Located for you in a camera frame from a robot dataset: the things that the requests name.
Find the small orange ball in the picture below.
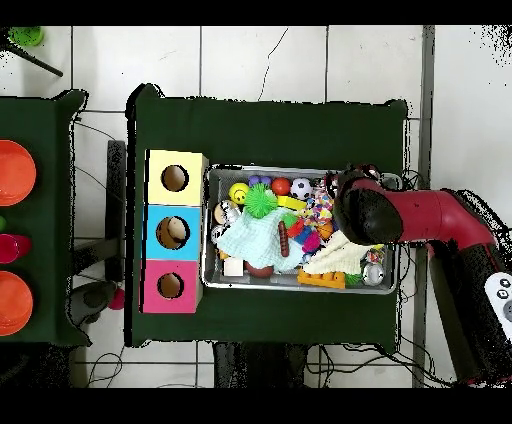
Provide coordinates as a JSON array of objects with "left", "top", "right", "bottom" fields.
[{"left": 270, "top": 176, "right": 292, "bottom": 197}]

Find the yellow cheese wedge toy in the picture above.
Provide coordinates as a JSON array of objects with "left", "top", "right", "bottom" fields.
[{"left": 276, "top": 194, "right": 308, "bottom": 212}]

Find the mint green waffle cloth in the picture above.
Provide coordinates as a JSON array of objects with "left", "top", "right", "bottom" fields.
[{"left": 215, "top": 206, "right": 305, "bottom": 273}]

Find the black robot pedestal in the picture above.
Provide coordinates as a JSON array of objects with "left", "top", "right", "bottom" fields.
[{"left": 213, "top": 341, "right": 309, "bottom": 388}]

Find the magenta plastic cup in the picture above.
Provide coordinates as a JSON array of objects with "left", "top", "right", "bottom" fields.
[{"left": 0, "top": 233, "right": 32, "bottom": 264}]

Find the wooden box with three holes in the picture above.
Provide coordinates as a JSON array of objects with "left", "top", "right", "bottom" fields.
[{"left": 139, "top": 149, "right": 210, "bottom": 315}]

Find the yellow smiley ball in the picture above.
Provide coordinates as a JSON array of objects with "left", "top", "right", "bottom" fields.
[{"left": 228, "top": 182, "right": 251, "bottom": 206}]

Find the orange building block plate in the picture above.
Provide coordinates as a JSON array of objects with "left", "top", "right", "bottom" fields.
[{"left": 296, "top": 268, "right": 347, "bottom": 290}]

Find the black rod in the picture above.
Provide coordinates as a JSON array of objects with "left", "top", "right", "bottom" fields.
[{"left": 0, "top": 39, "right": 64, "bottom": 78}]

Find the black and white soccer ball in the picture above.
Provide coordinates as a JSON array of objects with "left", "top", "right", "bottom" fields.
[{"left": 289, "top": 177, "right": 314, "bottom": 201}]

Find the green round object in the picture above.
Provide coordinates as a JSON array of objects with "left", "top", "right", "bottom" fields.
[{"left": 8, "top": 26, "right": 44, "bottom": 47}]

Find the cream waffle cloth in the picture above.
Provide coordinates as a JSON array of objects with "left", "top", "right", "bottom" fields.
[{"left": 301, "top": 229, "right": 385, "bottom": 276}]

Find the grey object with red ball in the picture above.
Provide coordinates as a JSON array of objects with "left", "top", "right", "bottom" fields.
[{"left": 69, "top": 279, "right": 126, "bottom": 325}]

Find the metal mesh bin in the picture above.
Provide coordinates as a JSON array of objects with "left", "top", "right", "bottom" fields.
[{"left": 201, "top": 164, "right": 402, "bottom": 296}]

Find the dark green table cloth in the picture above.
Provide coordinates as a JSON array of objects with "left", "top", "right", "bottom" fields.
[{"left": 125, "top": 83, "right": 409, "bottom": 348}]

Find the green cloth of side table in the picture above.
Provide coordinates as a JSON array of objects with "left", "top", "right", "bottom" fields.
[{"left": 0, "top": 90, "right": 91, "bottom": 347}]

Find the orange plastic bowl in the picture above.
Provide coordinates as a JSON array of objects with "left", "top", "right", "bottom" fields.
[
  {"left": 0, "top": 139, "right": 37, "bottom": 207},
  {"left": 0, "top": 270, "right": 34, "bottom": 337}
]

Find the rainbow spiky caterpillar toy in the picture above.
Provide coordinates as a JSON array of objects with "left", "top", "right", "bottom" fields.
[{"left": 281, "top": 213, "right": 323, "bottom": 254}]

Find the green spiky toy with eyes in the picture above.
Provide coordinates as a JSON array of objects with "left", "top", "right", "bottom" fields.
[{"left": 243, "top": 182, "right": 279, "bottom": 220}]

